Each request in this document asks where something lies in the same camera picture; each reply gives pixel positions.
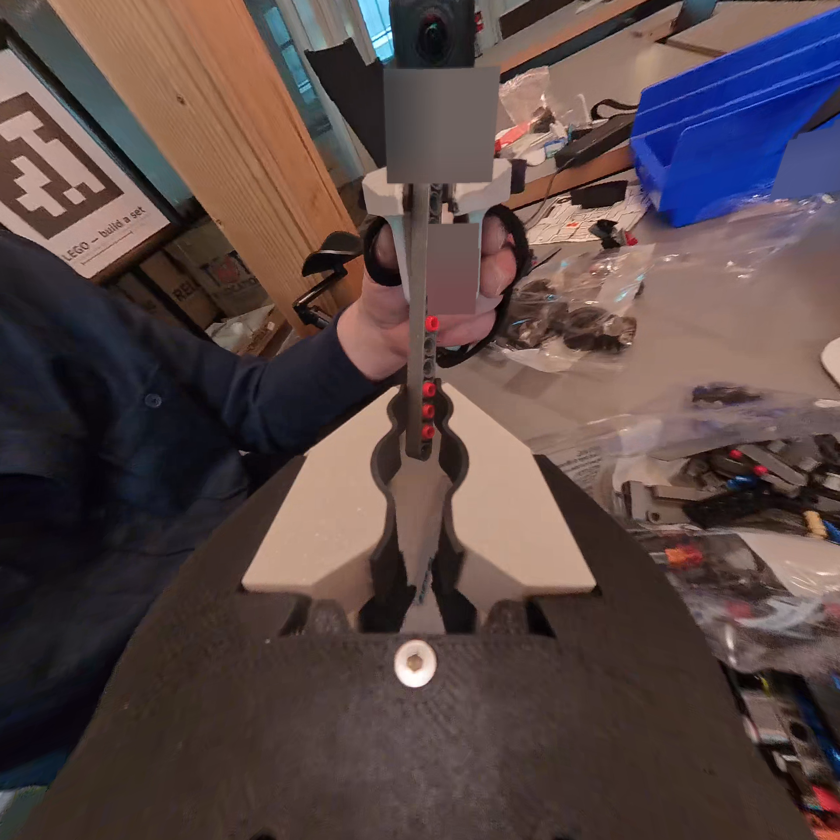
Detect black office chair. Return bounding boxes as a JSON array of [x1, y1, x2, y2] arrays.
[[292, 38, 395, 329]]

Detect clear bag of grey parts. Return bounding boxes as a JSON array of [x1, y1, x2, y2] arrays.
[[525, 384, 840, 546]]

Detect black white tag sign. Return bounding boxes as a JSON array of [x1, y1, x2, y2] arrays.
[[0, 36, 178, 283]]

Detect clear bag of black parts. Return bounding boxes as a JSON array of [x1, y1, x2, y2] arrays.
[[492, 246, 657, 371]]

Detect blue plastic bin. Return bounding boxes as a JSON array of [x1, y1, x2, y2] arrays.
[[630, 7, 840, 227]]

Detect white sticker sheet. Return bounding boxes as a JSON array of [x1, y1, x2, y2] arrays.
[[525, 190, 651, 245]]

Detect person's left forearm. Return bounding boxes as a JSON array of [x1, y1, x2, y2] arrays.
[[164, 315, 395, 460]]

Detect partly built lego car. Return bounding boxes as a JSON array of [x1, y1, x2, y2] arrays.
[[663, 532, 840, 840]]

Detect black power adapter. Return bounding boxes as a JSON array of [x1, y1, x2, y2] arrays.
[[554, 115, 637, 169]]

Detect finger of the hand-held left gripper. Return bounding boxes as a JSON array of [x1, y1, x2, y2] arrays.
[[446, 161, 514, 217], [363, 164, 413, 217]]

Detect person's left hand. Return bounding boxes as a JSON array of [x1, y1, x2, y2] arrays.
[[336, 217, 526, 383]]

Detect small black pouch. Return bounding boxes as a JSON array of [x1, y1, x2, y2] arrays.
[[570, 180, 631, 211]]

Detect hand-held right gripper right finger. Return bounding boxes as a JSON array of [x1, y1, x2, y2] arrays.
[[445, 382, 598, 613]]

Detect wooden pillar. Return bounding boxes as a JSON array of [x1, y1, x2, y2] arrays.
[[49, 0, 368, 339]]

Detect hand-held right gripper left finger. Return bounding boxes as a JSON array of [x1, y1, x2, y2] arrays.
[[240, 386, 399, 619]]

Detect small clear bag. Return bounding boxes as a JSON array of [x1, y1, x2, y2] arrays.
[[499, 66, 559, 132]]

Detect grey lego beam red pins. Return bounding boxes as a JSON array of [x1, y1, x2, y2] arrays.
[[403, 184, 439, 460]]

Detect printed cardboard box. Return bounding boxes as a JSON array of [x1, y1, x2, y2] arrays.
[[112, 223, 290, 355]]

